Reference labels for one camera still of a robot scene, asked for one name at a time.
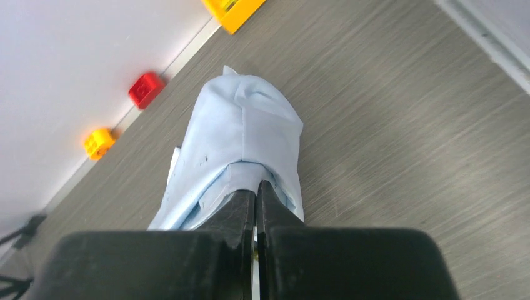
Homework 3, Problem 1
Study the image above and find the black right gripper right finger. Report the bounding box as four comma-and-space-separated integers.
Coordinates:
256, 181, 459, 299

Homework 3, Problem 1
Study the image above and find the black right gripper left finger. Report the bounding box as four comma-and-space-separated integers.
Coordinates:
29, 191, 255, 299

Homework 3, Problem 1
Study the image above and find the light blue pillowcase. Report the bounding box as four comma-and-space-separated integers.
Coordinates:
149, 66, 304, 230

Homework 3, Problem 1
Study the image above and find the small orange block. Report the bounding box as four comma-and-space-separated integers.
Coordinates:
83, 128, 116, 161

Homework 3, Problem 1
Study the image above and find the small red block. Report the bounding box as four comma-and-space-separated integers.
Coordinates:
128, 71, 166, 110

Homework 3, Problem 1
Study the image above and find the black tripod stand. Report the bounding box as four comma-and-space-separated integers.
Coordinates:
1, 213, 48, 299

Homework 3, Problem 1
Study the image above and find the yellow open box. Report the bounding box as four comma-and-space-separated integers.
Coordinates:
201, 0, 266, 35

